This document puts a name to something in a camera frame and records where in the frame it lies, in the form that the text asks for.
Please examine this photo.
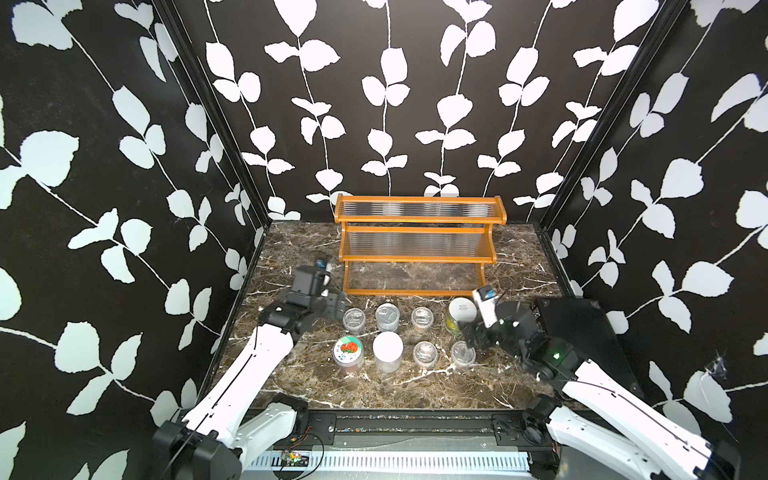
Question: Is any clear jar purple label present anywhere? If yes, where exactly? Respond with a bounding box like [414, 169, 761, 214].
[342, 308, 366, 336]

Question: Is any clear tub dark label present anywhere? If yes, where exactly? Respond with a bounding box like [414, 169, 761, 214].
[450, 341, 477, 368]

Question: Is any white-lid green label jar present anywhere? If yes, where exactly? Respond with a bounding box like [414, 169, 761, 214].
[445, 297, 477, 335]

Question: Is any strawberry lid red jar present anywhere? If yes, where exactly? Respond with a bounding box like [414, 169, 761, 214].
[333, 335, 364, 375]

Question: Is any orange three-tier wooden shelf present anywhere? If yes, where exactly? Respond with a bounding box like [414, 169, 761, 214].
[334, 195, 507, 297]

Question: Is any clear tub red label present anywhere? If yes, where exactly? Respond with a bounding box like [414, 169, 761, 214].
[412, 341, 439, 369]

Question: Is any clear tub orange label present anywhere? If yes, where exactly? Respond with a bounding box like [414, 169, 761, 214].
[411, 306, 434, 332]

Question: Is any white-lid grey text can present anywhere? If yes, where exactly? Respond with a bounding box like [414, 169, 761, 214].
[372, 331, 404, 373]

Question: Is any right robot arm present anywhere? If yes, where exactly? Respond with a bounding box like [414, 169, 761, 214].
[461, 286, 741, 479]

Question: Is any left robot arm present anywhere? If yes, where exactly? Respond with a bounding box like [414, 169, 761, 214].
[151, 257, 348, 479]

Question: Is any small green circuit board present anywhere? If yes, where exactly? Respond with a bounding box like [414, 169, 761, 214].
[280, 451, 310, 469]

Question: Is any white perforated strip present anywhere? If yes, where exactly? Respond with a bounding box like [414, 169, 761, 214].
[245, 451, 531, 475]

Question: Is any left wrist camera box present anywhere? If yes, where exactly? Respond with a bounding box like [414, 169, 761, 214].
[314, 257, 330, 286]

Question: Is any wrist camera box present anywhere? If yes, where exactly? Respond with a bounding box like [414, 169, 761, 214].
[472, 285, 498, 329]
[314, 257, 330, 286]

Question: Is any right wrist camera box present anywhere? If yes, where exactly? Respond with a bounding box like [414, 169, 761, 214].
[472, 285, 498, 329]

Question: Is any black front mounting rail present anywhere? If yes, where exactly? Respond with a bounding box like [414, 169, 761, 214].
[173, 409, 655, 451]

